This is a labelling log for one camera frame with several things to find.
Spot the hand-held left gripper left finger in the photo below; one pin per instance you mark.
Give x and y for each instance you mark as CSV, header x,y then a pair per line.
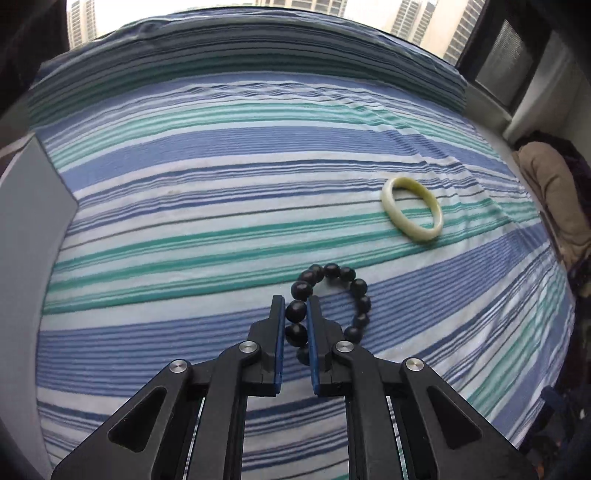
x,y
278,350

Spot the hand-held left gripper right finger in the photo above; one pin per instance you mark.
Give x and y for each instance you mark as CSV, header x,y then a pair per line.
x,y
314,350

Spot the blue green striped bed sheet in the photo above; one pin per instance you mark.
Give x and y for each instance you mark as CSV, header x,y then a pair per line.
x,y
184,230

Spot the pale jade bangle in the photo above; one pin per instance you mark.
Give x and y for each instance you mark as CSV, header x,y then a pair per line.
x,y
387,199

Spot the beige cloth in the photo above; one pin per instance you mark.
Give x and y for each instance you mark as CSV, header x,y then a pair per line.
x,y
554,194

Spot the window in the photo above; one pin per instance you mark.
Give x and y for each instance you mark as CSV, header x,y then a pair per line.
x,y
415,18

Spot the grey louvred wall unit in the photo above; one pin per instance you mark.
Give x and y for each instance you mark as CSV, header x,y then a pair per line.
x,y
501,60

